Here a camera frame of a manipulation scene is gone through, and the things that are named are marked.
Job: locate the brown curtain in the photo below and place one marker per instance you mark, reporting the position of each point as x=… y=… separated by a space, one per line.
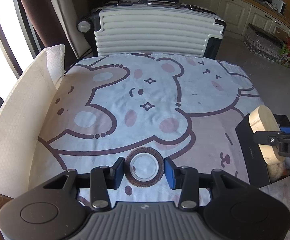
x=44 y=19

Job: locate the white paper towel sheet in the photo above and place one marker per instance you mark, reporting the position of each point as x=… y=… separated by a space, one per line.
x=22 y=115

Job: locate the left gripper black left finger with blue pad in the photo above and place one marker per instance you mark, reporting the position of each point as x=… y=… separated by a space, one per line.
x=103 y=178

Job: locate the black open box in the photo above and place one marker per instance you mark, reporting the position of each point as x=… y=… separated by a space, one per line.
x=255 y=163

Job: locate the cream fluffy fur item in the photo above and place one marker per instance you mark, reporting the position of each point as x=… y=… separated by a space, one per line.
x=276 y=171

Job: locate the white small appliance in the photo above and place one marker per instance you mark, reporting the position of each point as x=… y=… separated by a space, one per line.
x=280 y=5

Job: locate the oval wooden block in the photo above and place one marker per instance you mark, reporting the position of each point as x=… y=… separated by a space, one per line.
x=262 y=119

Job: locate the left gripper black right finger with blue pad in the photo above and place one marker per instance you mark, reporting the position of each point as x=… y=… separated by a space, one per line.
x=185 y=179

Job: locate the bear print bed sheet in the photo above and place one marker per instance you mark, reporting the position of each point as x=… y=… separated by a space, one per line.
x=186 y=108

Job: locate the brown tape roll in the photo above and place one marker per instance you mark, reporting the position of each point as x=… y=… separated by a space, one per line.
x=144 y=167

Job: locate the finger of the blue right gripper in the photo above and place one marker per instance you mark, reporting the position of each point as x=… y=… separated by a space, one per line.
x=285 y=129

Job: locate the white ribbed suitcase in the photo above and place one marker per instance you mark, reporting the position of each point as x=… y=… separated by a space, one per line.
x=146 y=26

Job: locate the pack of water bottles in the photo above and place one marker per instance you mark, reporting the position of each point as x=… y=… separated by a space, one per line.
x=262 y=43

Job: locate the cream cabinet row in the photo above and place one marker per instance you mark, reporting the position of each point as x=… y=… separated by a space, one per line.
x=239 y=13

